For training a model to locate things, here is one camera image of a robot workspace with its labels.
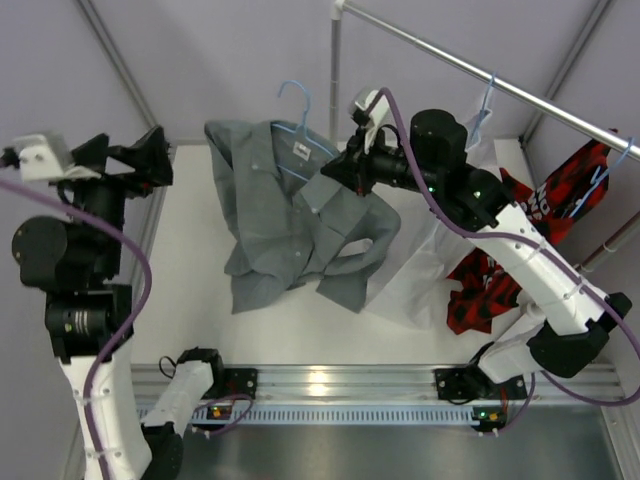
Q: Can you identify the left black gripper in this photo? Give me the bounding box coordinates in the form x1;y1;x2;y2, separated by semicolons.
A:
66;123;174;274

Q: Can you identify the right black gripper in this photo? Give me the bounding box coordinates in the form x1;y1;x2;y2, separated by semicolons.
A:
322;124;442;200

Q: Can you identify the light blue hanger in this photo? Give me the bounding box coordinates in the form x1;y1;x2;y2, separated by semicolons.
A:
270;80;338;184

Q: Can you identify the grey button shirt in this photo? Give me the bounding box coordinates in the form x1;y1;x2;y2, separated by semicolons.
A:
204;120;401;314

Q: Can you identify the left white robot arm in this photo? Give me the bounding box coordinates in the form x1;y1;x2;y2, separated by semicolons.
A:
1;126;226;479

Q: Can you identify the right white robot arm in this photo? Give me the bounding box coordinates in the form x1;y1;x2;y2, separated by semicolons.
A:
322;109;632;400

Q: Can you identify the white hanging shirt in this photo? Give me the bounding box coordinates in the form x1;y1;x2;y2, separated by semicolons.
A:
362;104;501;331

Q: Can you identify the blue hanger under white shirt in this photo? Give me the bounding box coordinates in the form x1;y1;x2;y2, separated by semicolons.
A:
466;72;497;150

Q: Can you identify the red black plaid shirt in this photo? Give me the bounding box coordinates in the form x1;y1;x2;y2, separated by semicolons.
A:
446;140;611;335

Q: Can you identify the blue hanger under red shirt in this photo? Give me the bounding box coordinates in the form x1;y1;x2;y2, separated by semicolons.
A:
567;137;635;218

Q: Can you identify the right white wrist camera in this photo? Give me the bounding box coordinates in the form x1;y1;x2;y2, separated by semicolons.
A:
349;87;390;154

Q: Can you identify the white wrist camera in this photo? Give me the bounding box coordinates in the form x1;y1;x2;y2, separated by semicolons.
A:
349;87;390;154
1;132;101;182

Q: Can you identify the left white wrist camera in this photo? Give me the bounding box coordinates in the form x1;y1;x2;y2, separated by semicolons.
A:
1;132;101;182

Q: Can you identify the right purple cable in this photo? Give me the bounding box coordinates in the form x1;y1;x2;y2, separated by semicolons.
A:
369;87;640;436

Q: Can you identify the purple cable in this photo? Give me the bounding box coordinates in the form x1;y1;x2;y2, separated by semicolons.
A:
0;177;254;480
369;87;640;436

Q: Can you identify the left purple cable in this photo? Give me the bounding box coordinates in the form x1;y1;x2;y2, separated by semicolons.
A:
0;177;254;480

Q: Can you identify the silver clothes rack rail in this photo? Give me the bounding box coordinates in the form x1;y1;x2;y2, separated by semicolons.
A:
343;1;628;153

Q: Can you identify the white rack upright post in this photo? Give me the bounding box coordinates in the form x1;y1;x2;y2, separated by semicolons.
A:
329;0;344;144

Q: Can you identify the aluminium mounting rail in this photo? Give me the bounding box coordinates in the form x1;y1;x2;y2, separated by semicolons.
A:
132;364;625;404

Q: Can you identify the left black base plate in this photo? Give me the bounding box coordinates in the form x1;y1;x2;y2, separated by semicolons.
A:
221;367;258;399

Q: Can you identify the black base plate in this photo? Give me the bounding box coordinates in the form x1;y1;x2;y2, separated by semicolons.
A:
434;366;528;404
221;367;258;399

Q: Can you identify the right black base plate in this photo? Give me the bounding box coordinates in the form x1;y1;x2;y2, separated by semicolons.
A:
434;366;528;404

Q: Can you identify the slotted grey cable duct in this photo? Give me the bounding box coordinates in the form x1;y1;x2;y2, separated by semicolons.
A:
137;403;481;426

